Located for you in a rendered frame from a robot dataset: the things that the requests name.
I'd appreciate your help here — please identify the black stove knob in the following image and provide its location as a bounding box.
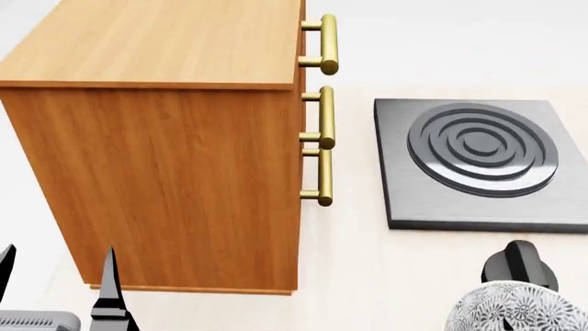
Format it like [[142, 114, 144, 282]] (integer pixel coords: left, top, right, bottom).
[[481, 239, 560, 292]]

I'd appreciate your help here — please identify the grey floral patterned bowl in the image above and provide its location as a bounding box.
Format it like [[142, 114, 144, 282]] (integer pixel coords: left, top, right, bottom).
[[442, 279, 588, 331]]

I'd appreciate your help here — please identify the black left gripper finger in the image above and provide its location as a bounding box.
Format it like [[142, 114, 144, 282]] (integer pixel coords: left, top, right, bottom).
[[0, 243, 17, 302], [88, 245, 141, 331]]

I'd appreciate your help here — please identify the round ringed stove burner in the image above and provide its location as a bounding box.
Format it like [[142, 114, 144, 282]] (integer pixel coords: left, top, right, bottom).
[[406, 102, 561, 199]]

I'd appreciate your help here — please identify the dark grey stove plate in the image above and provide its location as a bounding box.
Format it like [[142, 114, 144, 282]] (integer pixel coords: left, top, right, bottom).
[[372, 97, 588, 234]]

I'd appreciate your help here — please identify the wooden three-drawer cabinet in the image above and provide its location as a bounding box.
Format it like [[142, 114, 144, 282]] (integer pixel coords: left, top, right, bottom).
[[0, 0, 308, 297]]

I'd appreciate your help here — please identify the long brass drawer handle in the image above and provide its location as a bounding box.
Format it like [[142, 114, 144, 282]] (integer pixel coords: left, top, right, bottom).
[[299, 147, 335, 209], [299, 86, 338, 152], [298, 13, 342, 77]]

